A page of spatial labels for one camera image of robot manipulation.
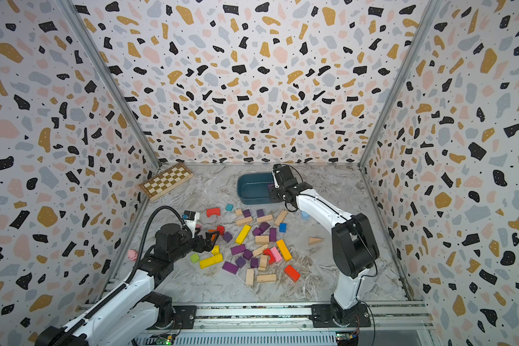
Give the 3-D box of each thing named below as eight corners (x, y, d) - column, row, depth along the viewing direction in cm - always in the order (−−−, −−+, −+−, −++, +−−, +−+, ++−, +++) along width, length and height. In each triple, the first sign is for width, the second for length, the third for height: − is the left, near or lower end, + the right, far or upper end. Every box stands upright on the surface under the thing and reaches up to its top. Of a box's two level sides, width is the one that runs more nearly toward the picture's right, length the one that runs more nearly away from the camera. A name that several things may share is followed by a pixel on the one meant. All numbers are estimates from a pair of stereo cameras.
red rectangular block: (283, 271, 86) (283, 268, 84) (288, 265, 88) (289, 263, 86) (295, 283, 84) (296, 280, 81) (300, 277, 85) (301, 275, 83)
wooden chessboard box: (149, 201, 108) (146, 197, 105) (141, 189, 112) (138, 185, 110) (194, 176, 119) (193, 171, 116) (185, 166, 124) (183, 161, 121)
